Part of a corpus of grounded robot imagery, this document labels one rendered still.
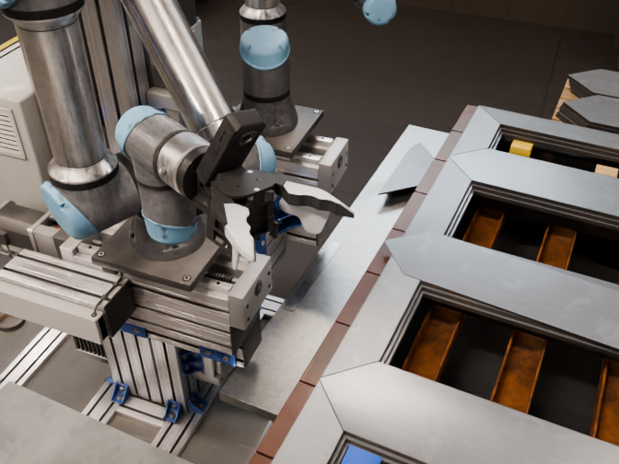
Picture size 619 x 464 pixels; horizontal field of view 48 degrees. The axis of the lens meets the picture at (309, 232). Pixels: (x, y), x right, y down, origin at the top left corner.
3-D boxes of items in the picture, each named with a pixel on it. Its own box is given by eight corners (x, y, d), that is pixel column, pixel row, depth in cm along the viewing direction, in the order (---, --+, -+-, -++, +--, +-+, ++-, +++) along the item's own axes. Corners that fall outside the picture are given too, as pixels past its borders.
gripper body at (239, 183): (282, 239, 86) (223, 198, 93) (288, 179, 81) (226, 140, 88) (233, 261, 81) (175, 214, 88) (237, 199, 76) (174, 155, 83)
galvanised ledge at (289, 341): (462, 144, 241) (463, 136, 239) (299, 432, 149) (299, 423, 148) (408, 132, 247) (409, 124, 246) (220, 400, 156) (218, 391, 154)
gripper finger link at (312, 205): (352, 235, 85) (279, 221, 86) (358, 194, 82) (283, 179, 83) (348, 249, 82) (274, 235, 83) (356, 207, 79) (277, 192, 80)
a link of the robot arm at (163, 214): (227, 224, 104) (222, 163, 98) (165, 257, 99) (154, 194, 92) (197, 201, 109) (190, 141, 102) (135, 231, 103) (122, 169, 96)
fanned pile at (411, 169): (453, 150, 232) (455, 140, 229) (415, 214, 204) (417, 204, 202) (418, 142, 236) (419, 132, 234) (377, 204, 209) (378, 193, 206)
